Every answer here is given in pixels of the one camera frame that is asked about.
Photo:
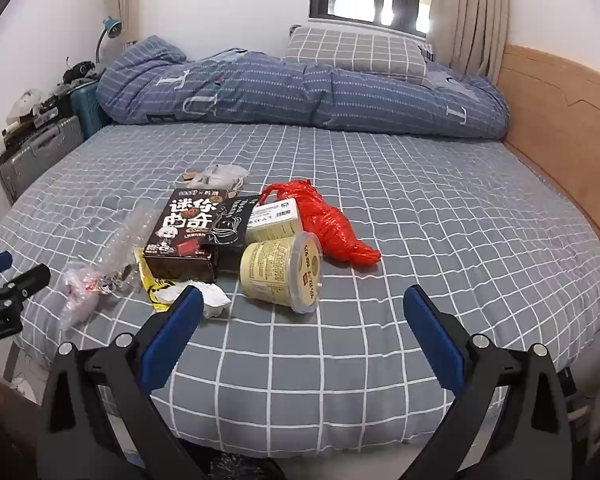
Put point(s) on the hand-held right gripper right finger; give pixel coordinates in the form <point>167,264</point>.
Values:
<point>437,332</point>

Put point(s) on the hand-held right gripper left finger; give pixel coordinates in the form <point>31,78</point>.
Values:
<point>175,330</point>

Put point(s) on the yellow snack wrapper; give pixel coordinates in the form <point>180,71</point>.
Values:
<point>155,292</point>

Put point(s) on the white tissue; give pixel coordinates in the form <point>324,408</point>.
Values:
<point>214,301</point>

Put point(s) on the brown cookie box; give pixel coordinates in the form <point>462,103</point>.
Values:
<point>185,225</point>

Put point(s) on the clear plastic bag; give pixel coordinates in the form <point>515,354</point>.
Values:
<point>120,240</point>

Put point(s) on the cream plastic cup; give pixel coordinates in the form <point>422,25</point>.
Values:
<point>275,270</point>

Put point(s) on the black snack packet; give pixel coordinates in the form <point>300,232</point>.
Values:
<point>232,225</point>

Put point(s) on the small white box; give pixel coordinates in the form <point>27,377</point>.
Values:
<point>275,220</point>

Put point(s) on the red plastic bag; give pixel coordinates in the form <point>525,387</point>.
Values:
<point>330,225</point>

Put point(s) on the grey suitcase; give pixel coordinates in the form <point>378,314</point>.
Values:
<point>35,155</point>

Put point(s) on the grey checked bed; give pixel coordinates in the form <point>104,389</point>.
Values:
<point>380,210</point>

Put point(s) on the white plastic bag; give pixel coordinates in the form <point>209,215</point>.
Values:
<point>20,106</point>

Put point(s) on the stack of dark boxes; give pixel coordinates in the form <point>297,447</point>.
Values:
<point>50,106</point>

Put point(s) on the teal suitcase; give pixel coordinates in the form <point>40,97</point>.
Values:
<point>87,110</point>

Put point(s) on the black gadget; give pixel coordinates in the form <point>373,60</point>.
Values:
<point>78,71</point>

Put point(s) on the wooden headboard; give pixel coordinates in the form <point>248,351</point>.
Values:
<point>570,125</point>

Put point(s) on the blue striped duvet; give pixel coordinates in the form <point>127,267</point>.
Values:
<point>280,90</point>

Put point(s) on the blue desk lamp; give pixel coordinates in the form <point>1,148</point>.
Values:
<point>112,27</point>

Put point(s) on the grey checked pillow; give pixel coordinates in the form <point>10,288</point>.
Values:
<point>355,52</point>

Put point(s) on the beige narrow curtain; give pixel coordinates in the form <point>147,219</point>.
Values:
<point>130,0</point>

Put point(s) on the beige pleated curtain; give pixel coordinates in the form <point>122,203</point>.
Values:
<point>470,20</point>

